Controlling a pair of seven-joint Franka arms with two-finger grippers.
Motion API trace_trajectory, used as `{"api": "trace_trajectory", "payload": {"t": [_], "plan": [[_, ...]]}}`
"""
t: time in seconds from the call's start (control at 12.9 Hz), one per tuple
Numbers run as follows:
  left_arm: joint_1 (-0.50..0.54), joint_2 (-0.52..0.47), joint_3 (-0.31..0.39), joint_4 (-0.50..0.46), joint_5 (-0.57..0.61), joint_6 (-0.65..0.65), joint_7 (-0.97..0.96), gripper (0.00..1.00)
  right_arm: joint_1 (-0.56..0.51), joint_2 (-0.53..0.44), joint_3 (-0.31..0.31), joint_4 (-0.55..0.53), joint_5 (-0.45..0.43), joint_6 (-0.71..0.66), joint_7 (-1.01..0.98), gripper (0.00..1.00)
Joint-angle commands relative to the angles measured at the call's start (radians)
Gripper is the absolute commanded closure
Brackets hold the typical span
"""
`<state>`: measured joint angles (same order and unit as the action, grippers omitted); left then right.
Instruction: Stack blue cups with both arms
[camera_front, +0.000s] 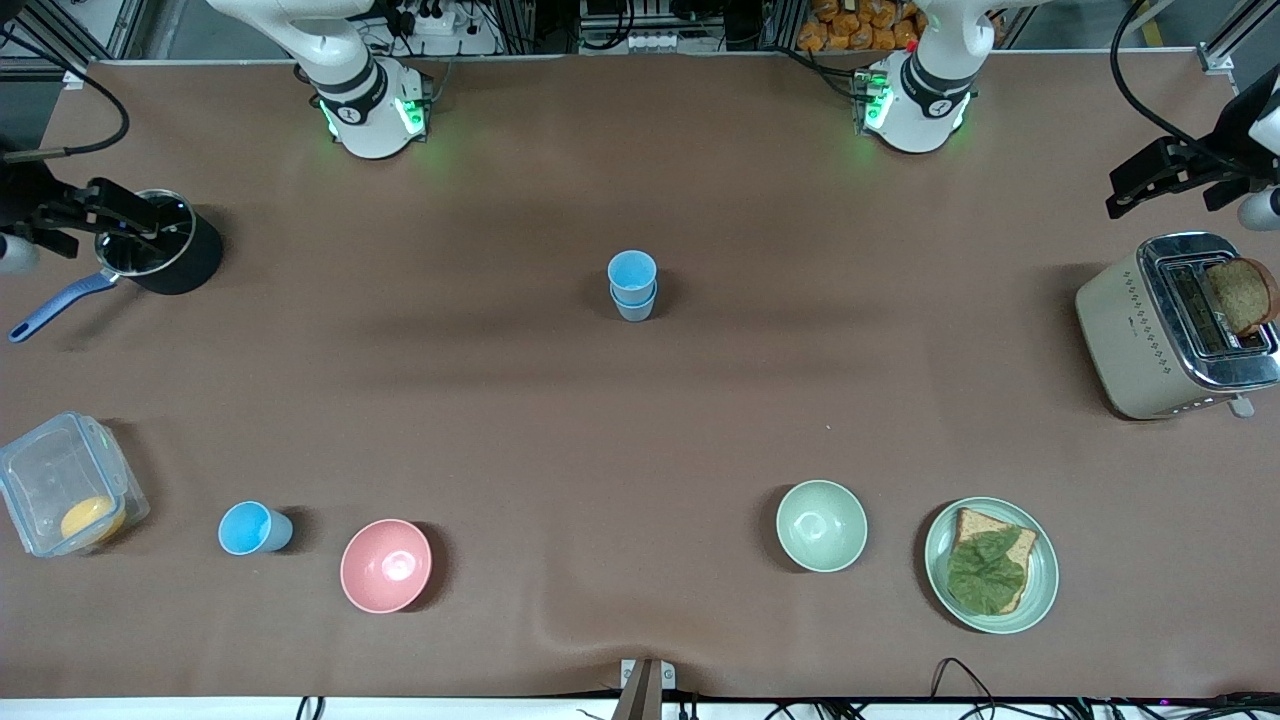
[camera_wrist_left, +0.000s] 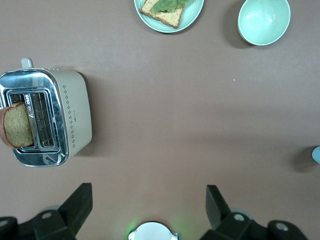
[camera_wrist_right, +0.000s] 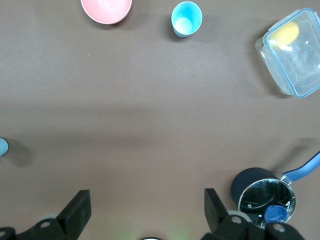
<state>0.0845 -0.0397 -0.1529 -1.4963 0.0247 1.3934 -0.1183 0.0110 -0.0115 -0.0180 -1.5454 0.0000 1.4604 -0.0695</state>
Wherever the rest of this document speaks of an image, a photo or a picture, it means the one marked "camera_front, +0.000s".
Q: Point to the aluminium frame corner bracket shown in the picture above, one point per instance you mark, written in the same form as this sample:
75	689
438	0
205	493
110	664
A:
74	73
1218	60

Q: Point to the beige and chrome toaster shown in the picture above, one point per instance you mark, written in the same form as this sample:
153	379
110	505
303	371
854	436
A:
1120	340

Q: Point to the pale green plate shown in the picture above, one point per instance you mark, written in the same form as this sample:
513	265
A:
1043	590

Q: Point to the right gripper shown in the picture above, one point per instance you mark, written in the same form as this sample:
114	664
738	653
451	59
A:
22	197

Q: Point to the orange fruit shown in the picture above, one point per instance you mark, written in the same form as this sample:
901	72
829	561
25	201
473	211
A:
90	518

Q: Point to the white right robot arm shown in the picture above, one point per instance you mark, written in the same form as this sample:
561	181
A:
370	120

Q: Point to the pink bowl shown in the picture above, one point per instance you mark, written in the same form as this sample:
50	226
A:
385	565

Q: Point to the green lettuce leaf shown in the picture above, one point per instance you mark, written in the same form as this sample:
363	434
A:
985	575

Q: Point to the toast slice with crust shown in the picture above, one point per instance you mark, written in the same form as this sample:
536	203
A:
975	525

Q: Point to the light blue cup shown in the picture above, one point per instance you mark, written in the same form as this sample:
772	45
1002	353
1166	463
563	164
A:
245	528
634	312
632	272

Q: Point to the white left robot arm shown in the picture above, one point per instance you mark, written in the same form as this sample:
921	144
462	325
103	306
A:
920	100

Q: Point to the brown table cover mat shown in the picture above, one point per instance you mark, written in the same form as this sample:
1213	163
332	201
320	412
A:
600	450

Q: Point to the pale green bowl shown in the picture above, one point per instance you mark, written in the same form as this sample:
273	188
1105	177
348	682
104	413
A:
820	525

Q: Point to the bag of orange buns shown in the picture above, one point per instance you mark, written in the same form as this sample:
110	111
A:
850	25

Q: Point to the brown bread slice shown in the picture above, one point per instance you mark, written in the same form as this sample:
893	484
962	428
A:
1240	295

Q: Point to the clear plastic container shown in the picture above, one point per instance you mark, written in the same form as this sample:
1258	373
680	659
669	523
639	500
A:
50	480

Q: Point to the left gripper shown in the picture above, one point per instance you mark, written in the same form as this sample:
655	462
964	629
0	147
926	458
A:
1199	161

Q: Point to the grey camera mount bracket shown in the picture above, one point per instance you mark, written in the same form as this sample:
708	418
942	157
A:
645	690

